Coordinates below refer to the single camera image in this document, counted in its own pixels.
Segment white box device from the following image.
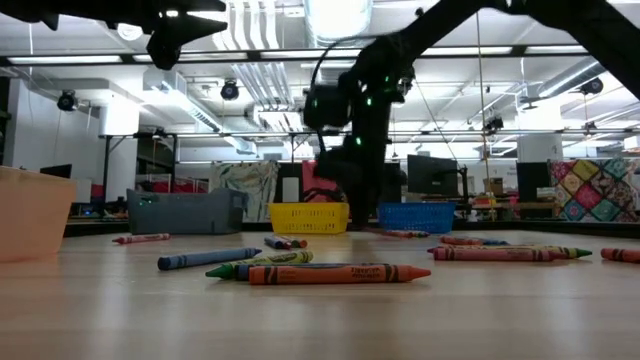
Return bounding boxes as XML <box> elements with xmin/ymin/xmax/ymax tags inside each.
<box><xmin>282</xmin><ymin>177</ymin><xmax>300</xmax><ymax>204</ymax></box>

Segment slanted silver duct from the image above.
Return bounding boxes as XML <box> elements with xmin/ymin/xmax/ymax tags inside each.
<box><xmin>537</xmin><ymin>54</ymin><xmax>626</xmax><ymax>100</ymax></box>

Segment white ceiling pipes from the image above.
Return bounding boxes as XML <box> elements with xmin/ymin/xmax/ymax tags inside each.
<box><xmin>214</xmin><ymin>0</ymin><xmax>306</xmax><ymax>134</ymax></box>

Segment black panel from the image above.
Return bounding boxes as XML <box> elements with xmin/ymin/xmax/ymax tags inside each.
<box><xmin>273</xmin><ymin>162</ymin><xmax>305</xmax><ymax>204</ymax></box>

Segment red backdrop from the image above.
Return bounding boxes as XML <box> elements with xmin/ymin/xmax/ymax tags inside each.
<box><xmin>301</xmin><ymin>159</ymin><xmax>347</xmax><ymax>204</ymax></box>

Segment black aluminium table frame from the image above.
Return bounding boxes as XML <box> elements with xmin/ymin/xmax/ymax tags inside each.
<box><xmin>58</xmin><ymin>217</ymin><xmax>640</xmax><ymax>239</ymax></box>

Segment yellow plastic basket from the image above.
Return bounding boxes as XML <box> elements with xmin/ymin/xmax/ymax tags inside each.
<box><xmin>267</xmin><ymin>201</ymin><xmax>351</xmax><ymax>236</ymax></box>

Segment grey plastic bin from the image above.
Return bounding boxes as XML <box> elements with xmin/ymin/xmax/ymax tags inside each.
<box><xmin>125</xmin><ymin>187</ymin><xmax>249</xmax><ymax>236</ymax></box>

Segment large silver ventilation duct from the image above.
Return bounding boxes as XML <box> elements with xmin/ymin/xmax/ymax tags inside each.
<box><xmin>303</xmin><ymin>0</ymin><xmax>375</xmax><ymax>157</ymax></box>

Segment black backdrop stand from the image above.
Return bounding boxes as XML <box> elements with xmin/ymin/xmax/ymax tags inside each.
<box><xmin>99</xmin><ymin>127</ymin><xmax>640</xmax><ymax>204</ymax></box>

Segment black overhead rig beam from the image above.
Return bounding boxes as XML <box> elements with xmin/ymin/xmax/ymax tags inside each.
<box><xmin>0</xmin><ymin>43</ymin><xmax>640</xmax><ymax>69</ymax></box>

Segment white rectangular air duct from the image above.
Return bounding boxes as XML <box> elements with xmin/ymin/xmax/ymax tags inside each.
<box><xmin>142</xmin><ymin>67</ymin><xmax>259</xmax><ymax>156</ymax></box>

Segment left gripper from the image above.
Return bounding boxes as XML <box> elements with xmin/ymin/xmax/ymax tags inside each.
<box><xmin>144</xmin><ymin>0</ymin><xmax>230</xmax><ymax>72</ymax></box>

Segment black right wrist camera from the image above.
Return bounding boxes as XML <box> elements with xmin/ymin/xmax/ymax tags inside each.
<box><xmin>303</xmin><ymin>83</ymin><xmax>352</xmax><ymax>131</ymax></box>

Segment white pillar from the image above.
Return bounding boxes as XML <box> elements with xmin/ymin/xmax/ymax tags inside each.
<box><xmin>516</xmin><ymin>107</ymin><xmax>565</xmax><ymax>164</ymax></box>
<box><xmin>98</xmin><ymin>102</ymin><xmax>141</xmax><ymax>201</ymax></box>

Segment orange translucent bin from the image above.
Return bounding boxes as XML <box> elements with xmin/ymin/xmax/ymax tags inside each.
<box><xmin>0</xmin><ymin>166</ymin><xmax>77</xmax><ymax>264</ymax></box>

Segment white LED light strip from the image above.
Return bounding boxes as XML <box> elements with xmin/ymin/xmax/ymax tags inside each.
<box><xmin>132</xmin><ymin>52</ymin><xmax>249</xmax><ymax>63</ymax></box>
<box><xmin>7</xmin><ymin>54</ymin><xmax>124</xmax><ymax>65</ymax></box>
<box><xmin>422</xmin><ymin>46</ymin><xmax>514</xmax><ymax>57</ymax></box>
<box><xmin>259</xmin><ymin>48</ymin><xmax>362</xmax><ymax>60</ymax></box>
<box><xmin>524</xmin><ymin>44</ymin><xmax>589</xmax><ymax>55</ymax></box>

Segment colourful patchwork quilt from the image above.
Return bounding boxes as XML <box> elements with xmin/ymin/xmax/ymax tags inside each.
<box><xmin>548</xmin><ymin>157</ymin><xmax>640</xmax><ymax>224</ymax></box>

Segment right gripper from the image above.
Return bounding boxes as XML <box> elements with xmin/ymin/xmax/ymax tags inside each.
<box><xmin>313</xmin><ymin>69</ymin><xmax>402</xmax><ymax>229</ymax></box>

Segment blue plastic basket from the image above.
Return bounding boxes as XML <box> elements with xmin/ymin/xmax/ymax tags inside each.
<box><xmin>377</xmin><ymin>201</ymin><xmax>457</xmax><ymax>235</ymax></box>

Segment floral painted backdrop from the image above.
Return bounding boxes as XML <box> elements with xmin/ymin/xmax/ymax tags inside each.
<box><xmin>208</xmin><ymin>159</ymin><xmax>280</xmax><ymax>223</ymax></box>

